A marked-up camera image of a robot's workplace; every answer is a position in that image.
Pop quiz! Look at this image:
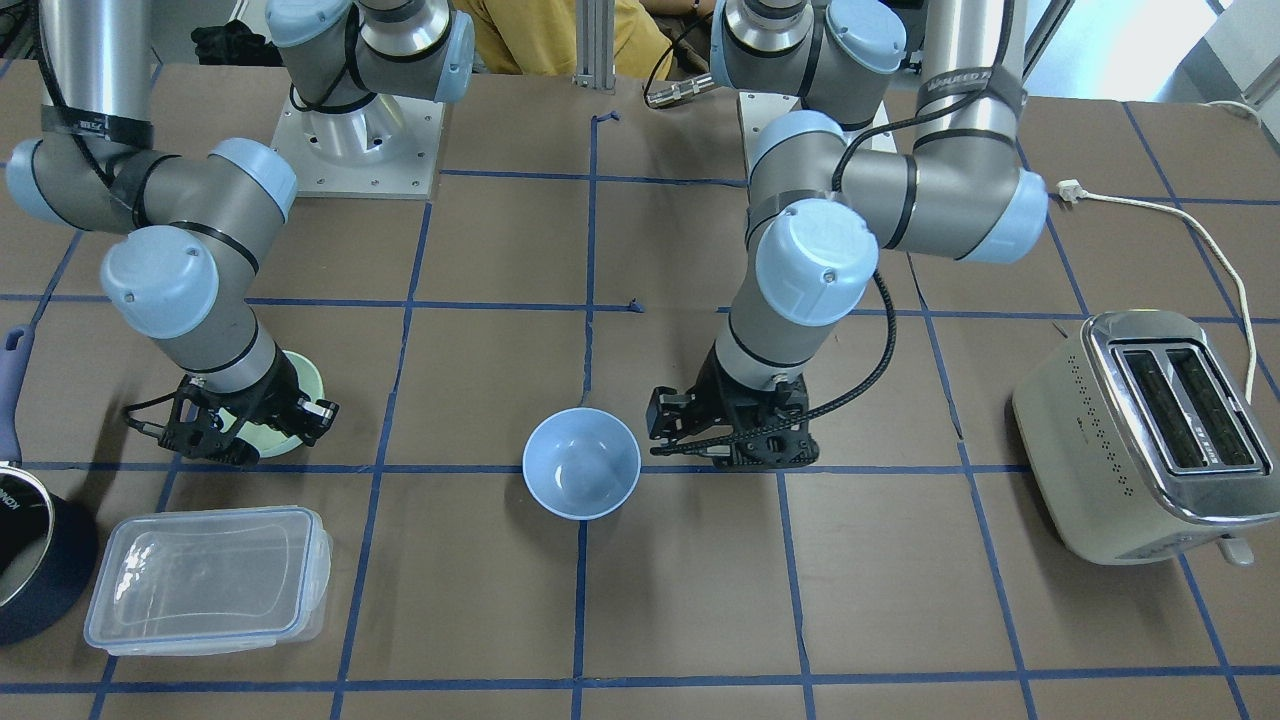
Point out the white toaster power cord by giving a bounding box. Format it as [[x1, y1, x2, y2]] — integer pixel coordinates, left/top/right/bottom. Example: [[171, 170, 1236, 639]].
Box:
[[1055, 97, 1263, 405]]

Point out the aluminium frame post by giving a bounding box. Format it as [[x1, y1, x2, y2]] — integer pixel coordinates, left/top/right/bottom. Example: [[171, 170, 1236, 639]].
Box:
[[571, 0, 616, 94]]

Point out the person in yellow shirt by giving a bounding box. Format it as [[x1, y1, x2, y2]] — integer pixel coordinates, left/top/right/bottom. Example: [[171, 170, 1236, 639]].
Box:
[[453, 1, 718, 79]]

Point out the blue bowl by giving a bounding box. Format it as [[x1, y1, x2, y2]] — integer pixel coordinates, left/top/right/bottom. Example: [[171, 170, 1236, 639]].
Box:
[[522, 407, 643, 521]]

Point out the clear plastic food container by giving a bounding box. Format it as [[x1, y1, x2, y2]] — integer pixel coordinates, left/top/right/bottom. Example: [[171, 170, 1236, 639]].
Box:
[[83, 506, 332, 657]]

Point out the green bowl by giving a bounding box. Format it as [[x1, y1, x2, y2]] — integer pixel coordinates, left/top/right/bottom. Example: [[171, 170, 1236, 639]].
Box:
[[215, 348, 338, 465]]

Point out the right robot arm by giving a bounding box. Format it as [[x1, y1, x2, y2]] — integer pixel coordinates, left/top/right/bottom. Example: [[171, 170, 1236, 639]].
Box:
[[6, 1, 476, 465]]

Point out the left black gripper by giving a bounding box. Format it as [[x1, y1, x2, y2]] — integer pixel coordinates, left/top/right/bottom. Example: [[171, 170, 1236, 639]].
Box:
[[646, 350, 820, 471]]

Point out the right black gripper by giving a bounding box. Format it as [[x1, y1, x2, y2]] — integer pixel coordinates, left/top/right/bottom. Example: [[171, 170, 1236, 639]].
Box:
[[140, 375, 340, 466]]

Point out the dark blue saucepan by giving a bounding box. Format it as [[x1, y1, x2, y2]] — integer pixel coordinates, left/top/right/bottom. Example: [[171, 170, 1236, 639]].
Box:
[[1, 324, 99, 646]]

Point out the cream toaster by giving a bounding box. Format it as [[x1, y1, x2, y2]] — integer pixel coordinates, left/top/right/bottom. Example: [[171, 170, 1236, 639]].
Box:
[[1011, 309, 1279, 568]]

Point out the silver cable connector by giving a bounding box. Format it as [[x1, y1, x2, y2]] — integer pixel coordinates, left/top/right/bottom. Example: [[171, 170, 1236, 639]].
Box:
[[644, 73, 718, 110]]

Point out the black braided cable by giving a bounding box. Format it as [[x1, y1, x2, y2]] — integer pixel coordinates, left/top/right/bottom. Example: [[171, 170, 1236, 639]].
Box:
[[650, 0, 1018, 457]]

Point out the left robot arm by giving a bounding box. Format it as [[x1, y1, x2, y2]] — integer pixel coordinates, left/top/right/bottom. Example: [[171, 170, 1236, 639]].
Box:
[[646, 1, 1047, 471]]

